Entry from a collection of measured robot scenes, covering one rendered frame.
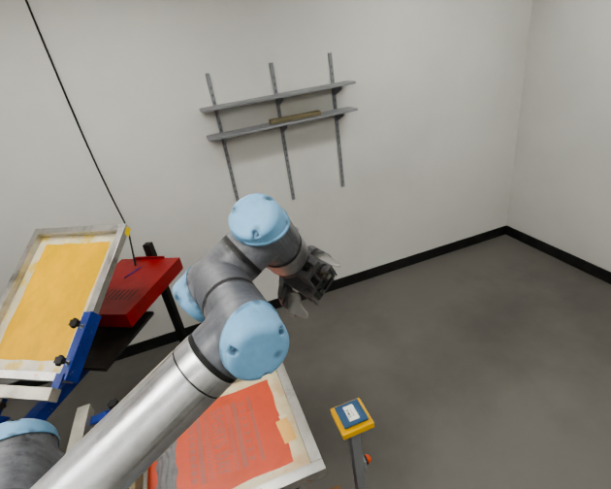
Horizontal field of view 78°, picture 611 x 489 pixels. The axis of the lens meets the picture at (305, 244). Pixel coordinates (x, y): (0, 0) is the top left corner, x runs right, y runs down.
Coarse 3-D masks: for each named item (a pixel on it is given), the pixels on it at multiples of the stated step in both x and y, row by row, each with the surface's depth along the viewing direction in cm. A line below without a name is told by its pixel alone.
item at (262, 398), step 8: (256, 384) 165; (264, 384) 165; (240, 392) 163; (248, 392) 162; (256, 392) 161; (264, 392) 161; (272, 392) 160; (216, 400) 161; (224, 400) 160; (232, 400) 160; (256, 400) 158; (264, 400) 157; (272, 400) 157; (208, 408) 157; (256, 408) 154; (264, 408) 153; (272, 408) 153; (256, 416) 151; (264, 416) 150; (272, 416) 150; (184, 432) 149; (184, 440) 145; (176, 448) 143; (184, 448) 142; (176, 456) 140; (152, 464) 139
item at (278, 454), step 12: (276, 420) 148; (264, 432) 144; (276, 432) 143; (264, 444) 139; (276, 444) 138; (288, 444) 138; (180, 456) 140; (276, 456) 134; (288, 456) 134; (180, 468) 136; (252, 468) 132; (264, 468) 131; (276, 468) 131; (156, 480) 133; (180, 480) 132; (216, 480) 130; (228, 480) 129; (240, 480) 129
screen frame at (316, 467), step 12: (276, 372) 168; (288, 384) 158; (288, 396) 153; (300, 408) 147; (300, 420) 142; (300, 432) 138; (312, 444) 133; (312, 456) 129; (300, 468) 126; (312, 468) 125; (324, 468) 125; (276, 480) 123; (288, 480) 123; (300, 480) 123; (312, 480) 125
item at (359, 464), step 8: (352, 400) 151; (360, 400) 151; (336, 416) 146; (368, 416) 144; (336, 424) 145; (360, 424) 141; (368, 424) 141; (344, 432) 139; (352, 432) 139; (360, 432) 141; (352, 440) 148; (360, 440) 150; (352, 448) 151; (360, 448) 152; (352, 456) 155; (360, 456) 154; (352, 464) 160; (360, 464) 157; (360, 472) 159; (360, 480) 161; (360, 488) 164
